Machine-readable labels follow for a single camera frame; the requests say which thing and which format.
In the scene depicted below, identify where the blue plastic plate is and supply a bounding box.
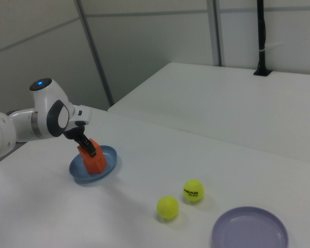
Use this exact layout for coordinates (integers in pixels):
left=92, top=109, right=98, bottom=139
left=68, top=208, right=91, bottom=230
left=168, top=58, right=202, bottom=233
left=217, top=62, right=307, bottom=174
left=69, top=145, right=118, bottom=184

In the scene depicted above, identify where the yellow tennis ball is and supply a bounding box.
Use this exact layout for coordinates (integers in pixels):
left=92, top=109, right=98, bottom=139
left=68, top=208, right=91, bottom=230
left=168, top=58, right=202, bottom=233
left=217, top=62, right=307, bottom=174
left=183, top=179, right=205, bottom=203
left=157, top=195, right=179, bottom=220

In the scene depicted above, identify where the grey partition post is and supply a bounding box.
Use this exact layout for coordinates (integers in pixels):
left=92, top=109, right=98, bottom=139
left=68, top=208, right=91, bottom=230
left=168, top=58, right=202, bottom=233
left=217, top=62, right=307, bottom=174
left=211, top=0, right=226, bottom=67
left=75, top=0, right=115, bottom=107

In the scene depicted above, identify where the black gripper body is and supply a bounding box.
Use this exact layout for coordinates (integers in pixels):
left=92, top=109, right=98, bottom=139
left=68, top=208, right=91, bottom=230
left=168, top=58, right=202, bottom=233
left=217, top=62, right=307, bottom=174
left=63, top=125, right=87, bottom=141

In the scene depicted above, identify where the orange foam cube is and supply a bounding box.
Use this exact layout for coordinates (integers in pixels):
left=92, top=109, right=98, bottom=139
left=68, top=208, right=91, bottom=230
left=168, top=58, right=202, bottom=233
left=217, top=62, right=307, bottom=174
left=84, top=152, right=108, bottom=175
left=77, top=138, right=102, bottom=166

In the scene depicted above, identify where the purple plastic plate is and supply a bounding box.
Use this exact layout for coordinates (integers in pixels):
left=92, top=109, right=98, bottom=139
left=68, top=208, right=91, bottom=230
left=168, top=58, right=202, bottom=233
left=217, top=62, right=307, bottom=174
left=211, top=206, right=289, bottom=248

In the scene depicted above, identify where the black stand with clamp base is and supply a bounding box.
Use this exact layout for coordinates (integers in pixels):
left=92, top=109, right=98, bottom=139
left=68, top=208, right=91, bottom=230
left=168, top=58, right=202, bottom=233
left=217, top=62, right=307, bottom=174
left=253, top=0, right=272, bottom=77

